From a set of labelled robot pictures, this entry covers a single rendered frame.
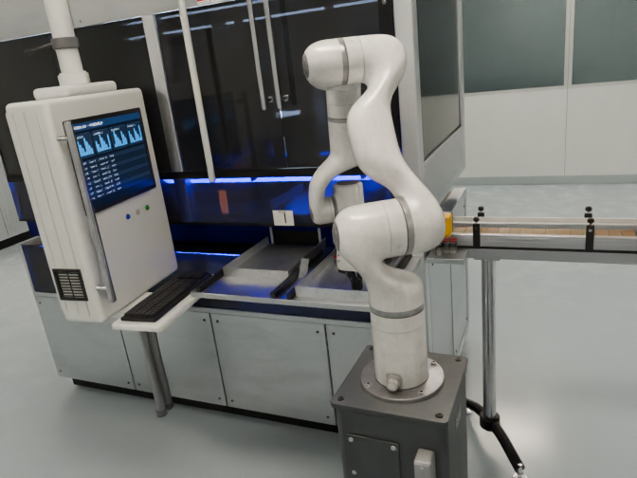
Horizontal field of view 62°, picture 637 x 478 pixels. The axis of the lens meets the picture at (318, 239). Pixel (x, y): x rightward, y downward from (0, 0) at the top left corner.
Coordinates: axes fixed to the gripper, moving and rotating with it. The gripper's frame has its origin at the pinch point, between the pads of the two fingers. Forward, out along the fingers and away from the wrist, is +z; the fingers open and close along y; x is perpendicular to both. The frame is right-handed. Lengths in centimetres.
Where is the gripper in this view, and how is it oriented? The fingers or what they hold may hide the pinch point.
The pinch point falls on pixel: (356, 284)
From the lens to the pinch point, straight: 160.8
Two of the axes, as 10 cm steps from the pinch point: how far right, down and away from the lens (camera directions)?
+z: 1.1, 9.4, 3.2
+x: -3.8, 3.3, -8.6
